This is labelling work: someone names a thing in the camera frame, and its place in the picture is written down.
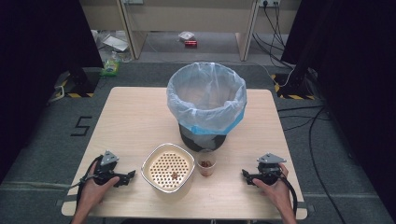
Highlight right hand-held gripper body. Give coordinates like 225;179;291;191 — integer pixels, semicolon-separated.
256;151;288;187

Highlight white wall socket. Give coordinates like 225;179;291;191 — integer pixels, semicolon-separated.
259;0;282;8

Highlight black floor cables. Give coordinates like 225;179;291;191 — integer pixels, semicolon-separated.
276;105;332;133

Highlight left hand-held gripper cable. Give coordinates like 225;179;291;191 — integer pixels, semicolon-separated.
69;154;105;217

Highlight bin with clear liner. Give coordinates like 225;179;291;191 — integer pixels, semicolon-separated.
165;62;248;150

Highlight long black floor cable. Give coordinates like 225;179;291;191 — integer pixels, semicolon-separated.
307;105;347;224

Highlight black trash bin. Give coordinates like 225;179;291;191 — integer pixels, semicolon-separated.
178;123;228;153

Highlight cream strainer bowl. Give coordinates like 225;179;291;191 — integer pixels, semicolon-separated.
140;142;196;194

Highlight clear plastic sheets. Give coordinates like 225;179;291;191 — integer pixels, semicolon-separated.
92;29;134;63

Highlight right hand-held gripper cable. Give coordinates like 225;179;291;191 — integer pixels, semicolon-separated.
278;174;299;217

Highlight person's left hand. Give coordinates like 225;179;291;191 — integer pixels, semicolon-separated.
78;175;121;215

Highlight green packet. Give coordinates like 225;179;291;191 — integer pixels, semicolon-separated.
100;59;121;77

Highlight black cables from socket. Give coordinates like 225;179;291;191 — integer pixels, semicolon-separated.
251;2;295;70

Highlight black stand base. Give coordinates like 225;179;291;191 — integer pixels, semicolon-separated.
54;66;102;99
270;68;317;101

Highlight clear plastic cup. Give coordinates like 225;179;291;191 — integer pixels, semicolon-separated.
196;148;218;178

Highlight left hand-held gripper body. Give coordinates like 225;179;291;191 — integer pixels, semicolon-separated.
92;150;123;187

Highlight person's right hand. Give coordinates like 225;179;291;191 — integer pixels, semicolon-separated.
251;162;296;216

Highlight white crumpled wrapper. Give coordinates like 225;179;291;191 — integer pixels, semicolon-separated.
177;31;196;42

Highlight white floor cable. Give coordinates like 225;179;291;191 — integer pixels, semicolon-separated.
248;60;295;89

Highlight black curtain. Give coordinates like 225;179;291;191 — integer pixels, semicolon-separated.
0;0;105;185
280;0;396;216

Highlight hand-held gripper cable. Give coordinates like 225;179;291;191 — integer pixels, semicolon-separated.
69;154;105;217
278;174;299;217

